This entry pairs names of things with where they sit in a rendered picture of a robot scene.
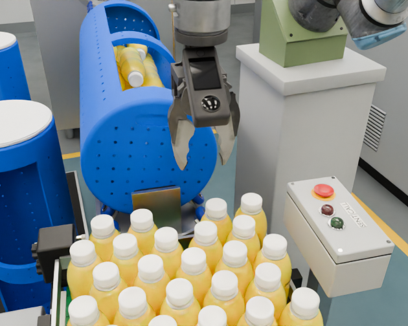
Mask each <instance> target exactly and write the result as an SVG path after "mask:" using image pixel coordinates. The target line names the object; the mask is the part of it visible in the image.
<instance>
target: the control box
mask: <svg viewBox="0 0 408 326"><path fill-rule="evenodd" d="M317 184H327V185H329V186H331V187H333V189H334V194H333V195H331V196H329V197H322V196H320V195H318V194H316V193H315V192H314V190H313V189H314V187H315V186H316V185H317ZM346 203H347V204H346ZM324 204H329V205H331V206H332V207H333V208H334V212H333V214H331V215H327V214H324V213H322V212H321V207H322V205H324ZM343 204H345V205H343ZM346 206H349V207H346ZM347 208H349V209H347ZM346 209H347V210H346ZM349 212H350V213H349ZM353 212H354V213H353ZM355 216H357V217H355ZM333 217H340V218H342V220H344V226H343V227H341V228H336V227H333V226H332V225H331V224H330V221H331V219H332V218H333ZM353 217H354V218H353ZM357 218H359V219H357ZM357 220H358V221H359V222H360V223H361V224H360V223H359V222H356V221H357ZM362 222H363V224H364V225H363V224H362ZM283 223H284V225H285V227H286V228H287V230H288V232H289V234H290V235H291V237H292V238H293V240H294V242H295V244H296V245H297V247H298V248H299V250H300V252H301V254H302V255H303V257H304V258H305V260H306V262H307V264H308V265H309V267H310V268H311V270H312V272H313V273H314V275H315V277H316V278H317V280H318V282H319V283H320V285H321V286H322V288H323V290H324V292H325V293H326V295H327V296H328V297H329V298H332V297H336V296H342V295H345V294H351V293H355V292H361V291H365V290H370V289H374V288H380V287H381V286H382V283H383V279H384V277H385V273H386V270H387V267H388V264H389V261H390V258H391V254H392V251H393V249H394V243H393V242H392V241H391V240H390V239H389V238H388V237H387V235H386V234H385V233H384V232H383V230H382V229H381V228H380V227H379V226H378V225H377V224H376V223H375V222H374V220H373V219H372V218H371V217H370V215H369V214H368V213H367V212H366V211H365V210H364V209H363V208H362V207H361V205H360V204H359V203H358V202H357V201H356V200H355V198H353V196H352V195H351V194H350V193H349V192H348V191H347V189H346V188H345V187H344V186H343V185H342V184H341V183H340V182H339V180H338V179H337V178H336V177H335V176H333V177H324V178H319V179H310V180H302V181H297V182H289V183H288V185H287V194H286V202H285V208H284V218H283ZM358 223H359V224H358ZM362 225H363V226H362ZM361 226H362V227H361Z"/></svg>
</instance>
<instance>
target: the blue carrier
mask: <svg viewBox="0 0 408 326"><path fill-rule="evenodd" d="M116 17H117V19H116ZM124 27H125V28H124ZM133 28H134V29H133ZM141 29H142V30H141ZM150 30H151V31H150ZM130 43H133V44H140V45H145V46H147V49H148V53H149V54H151V56H152V58H153V60H154V62H155V65H156V67H157V73H158V75H159V77H160V79H161V81H162V83H163V85H164V86H165V88H163V87H136V88H133V89H128V90H126V91H122V87H121V84H120V78H119V72H118V69H117V63H116V59H115V54H114V50H113V47H116V46H118V45H123V44H124V45H123V46H125V47H126V44H130ZM170 63H175V60H174V58H173V56H172V55H171V53H170V51H169V50H168V49H167V48H166V47H165V46H164V45H163V44H162V43H161V40H160V36H159V32H158V29H157V27H156V25H155V23H154V22H153V19H152V18H151V17H150V15H149V14H148V13H147V12H146V11H145V10H144V9H143V8H141V7H140V6H138V5H136V4H135V3H132V2H129V1H124V0H111V1H106V2H103V3H101V4H99V5H97V6H96V7H94V8H93V9H92V10H91V11H90V12H89V13H88V14H87V15H86V17H85V19H84V20H83V22H82V26H81V28H80V166H81V171H82V175H83V178H84V180H85V183H86V185H87V187H88V188H89V190H90V191H91V193H92V194H93V195H94V196H95V197H96V198H97V199H98V200H99V201H101V202H102V203H104V204H105V205H106V206H109V207H110V208H112V209H114V210H117V211H119V212H122V213H127V214H130V215H131V214H132V213H133V204H132V198H131V193H132V192H134V191H135V190H142V189H147V188H156V187H161V186H171V185H176V186H180V190H181V206H183V205H184V204H186V203H188V202H189V201H191V200H192V199H193V198H194V197H195V196H197V195H198V194H199V193H200V192H201V191H202V189H203V188H204V187H205V186H206V185H207V183H208V181H209V180H210V178H211V176H212V174H213V172H214V168H215V166H216V161H217V154H218V150H217V143H216V138H215V136H214V133H213V130H212V128H211V127H200V128H196V127H195V130H194V135H193V136H192V137H191V138H190V140H189V142H188V148H189V152H188V153H187V161H188V164H187V166H186V167H185V169H184V170H183V171H182V170H180V168H179V166H178V165H177V162H176V160H175V157H174V152H173V149H172V142H171V136H170V130H169V127H168V110H169V107H170V106H171V105H172V103H173V97H172V85H171V66H170Z"/></svg>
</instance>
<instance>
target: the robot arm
mask: <svg viewBox="0 0 408 326"><path fill-rule="evenodd" d="M173 1H174V3H173V4H169V5H168V11H169V12H173V15H174V26H175V40H176V41H177V42H178V43H181V44H183V51H182V61H181V62H178V63H170V66H171V85H172V97H173V103H172V105H171V106H170V107H169V110H168V127H169V130H170V136H171V142H172V149H173V152H174V157H175V160H176V162H177V165H178V166H179V168H180V170H182V171H183V170H184V169H185V167H186V166H187V164H188V161H187V153H188V152H189V148H188V142H189V140H190V138H191V137H192V136H193V135H194V130H195V127H196V128H200V127H214V128H215V130H216V132H217V134H219V138H218V143H219V145H220V152H219V155H220V160H221V164H222V165H225V164H226V163H227V161H228V159H229V157H230V155H231V152H232V149H233V146H234V141H235V138H236V136H237V132H238V126H239V123H240V108H239V106H238V103H237V101H236V94H235V93H234V91H231V92H229V89H231V88H232V85H231V84H230V83H229V82H228V81H227V73H226V72H225V71H224V69H223V68H222V67H221V65H220V63H219V59H218V54H217V51H216V47H215V45H220V44H222V43H225V42H226V41H227V36H228V27H229V26H230V19H231V0H173ZM288 6H289V11H290V12H291V15H292V16H293V18H294V19H295V21H296V22H297V23H298V24H299V25H300V26H302V27H304V28H305V29H307V30H310V31H312V32H325V31H327V30H329V29H331V28H332V27H333V26H334V25H335V24H336V23H337V21H338V20H339V18H340V16H341V17H342V19H343V21H344V23H345V25H346V27H347V29H348V31H349V33H350V35H351V40H353V41H354V43H355V44H356V47H357V48H358V49H359V50H367V49H371V48H373V47H376V46H378V45H381V44H383V43H385V42H387V41H390V40H392V39H394V38H396V37H397V36H399V35H401V34H403V33H404V32H405V31H406V30H407V26H406V22H404V19H405V18H406V17H407V16H408V0H288ZM177 66H180V67H177ZM187 115H189V116H192V121H193V123H192V122H191V121H190V120H189V119H188V118H187Z"/></svg>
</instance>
